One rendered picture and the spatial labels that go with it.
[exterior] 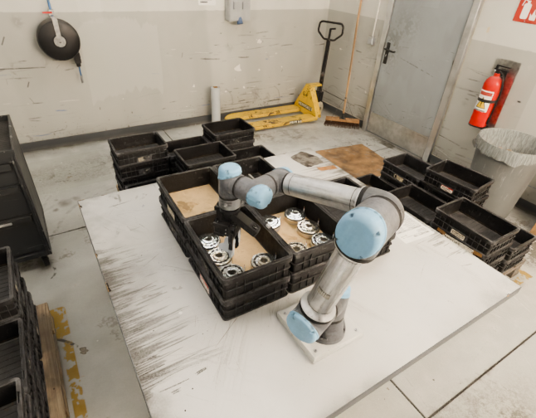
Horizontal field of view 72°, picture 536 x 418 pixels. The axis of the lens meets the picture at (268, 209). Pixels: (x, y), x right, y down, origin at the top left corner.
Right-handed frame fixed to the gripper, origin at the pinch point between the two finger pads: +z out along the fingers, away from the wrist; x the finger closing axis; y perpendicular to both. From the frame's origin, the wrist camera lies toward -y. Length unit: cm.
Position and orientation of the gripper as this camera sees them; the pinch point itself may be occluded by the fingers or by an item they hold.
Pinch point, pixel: (235, 250)
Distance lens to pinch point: 138.6
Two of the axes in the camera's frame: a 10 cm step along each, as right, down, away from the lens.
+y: -9.6, -1.9, 1.9
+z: -0.6, 8.2, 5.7
